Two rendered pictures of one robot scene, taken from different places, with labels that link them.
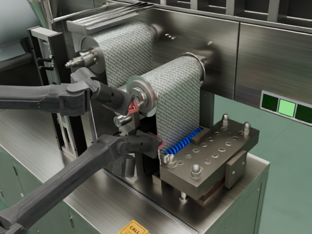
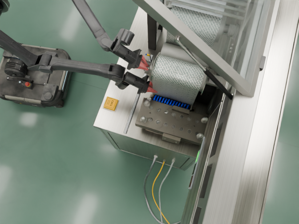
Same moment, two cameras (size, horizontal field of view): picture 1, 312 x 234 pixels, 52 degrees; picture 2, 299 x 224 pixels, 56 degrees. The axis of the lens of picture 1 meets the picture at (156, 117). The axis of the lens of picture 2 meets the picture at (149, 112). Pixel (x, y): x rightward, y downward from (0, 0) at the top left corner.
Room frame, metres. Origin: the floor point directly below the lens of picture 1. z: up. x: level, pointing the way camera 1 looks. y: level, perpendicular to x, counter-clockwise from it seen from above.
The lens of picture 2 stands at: (0.65, -0.50, 2.54)
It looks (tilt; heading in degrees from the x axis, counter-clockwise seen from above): 73 degrees down; 65
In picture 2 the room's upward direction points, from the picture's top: 3 degrees counter-clockwise
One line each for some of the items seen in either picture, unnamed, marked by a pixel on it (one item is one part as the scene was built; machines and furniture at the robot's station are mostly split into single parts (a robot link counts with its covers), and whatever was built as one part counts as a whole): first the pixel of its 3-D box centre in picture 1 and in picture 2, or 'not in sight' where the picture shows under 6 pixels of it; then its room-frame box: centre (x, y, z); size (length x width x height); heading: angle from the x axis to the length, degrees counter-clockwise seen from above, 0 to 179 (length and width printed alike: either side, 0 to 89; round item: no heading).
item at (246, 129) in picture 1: (246, 126); (200, 135); (1.01, -0.34, 1.05); 0.04 x 0.04 x 0.04
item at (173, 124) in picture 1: (179, 123); (173, 94); (0.99, -0.08, 1.11); 0.23 x 0.01 x 0.18; 135
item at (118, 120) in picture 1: (119, 121); not in sight; (0.92, 0.12, 1.18); 0.04 x 0.02 x 0.04; 45
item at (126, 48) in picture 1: (141, 95); (183, 58); (1.12, 0.05, 1.16); 0.39 x 0.23 x 0.51; 45
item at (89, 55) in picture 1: (86, 58); not in sight; (1.11, 0.24, 1.33); 0.06 x 0.06 x 0.06; 45
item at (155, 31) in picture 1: (147, 35); not in sight; (1.33, 0.01, 1.33); 0.07 x 0.07 x 0.07; 45
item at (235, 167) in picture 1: (236, 169); (171, 139); (0.88, -0.27, 0.96); 0.10 x 0.03 x 0.11; 135
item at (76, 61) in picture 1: (72, 63); not in sight; (1.07, 0.28, 1.33); 0.06 x 0.03 x 0.03; 135
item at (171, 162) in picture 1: (171, 159); (147, 102); (0.85, -0.04, 1.05); 0.04 x 0.04 x 0.04
